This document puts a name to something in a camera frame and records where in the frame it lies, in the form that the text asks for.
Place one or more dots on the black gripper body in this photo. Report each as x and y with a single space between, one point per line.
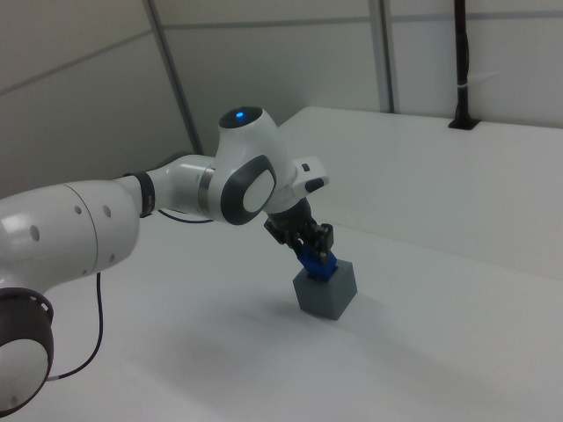
294 217

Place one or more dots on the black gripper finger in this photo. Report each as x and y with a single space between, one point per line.
294 241
324 239

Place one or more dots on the blue block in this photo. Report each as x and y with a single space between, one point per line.
311 263

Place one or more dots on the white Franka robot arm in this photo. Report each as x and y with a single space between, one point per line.
246 162

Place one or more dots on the grey hollow cuboid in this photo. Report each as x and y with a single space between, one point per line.
327 294

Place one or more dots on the black pole with base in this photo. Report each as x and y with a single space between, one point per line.
462 61

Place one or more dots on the grey partition post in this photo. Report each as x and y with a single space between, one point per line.
387 53
176 79

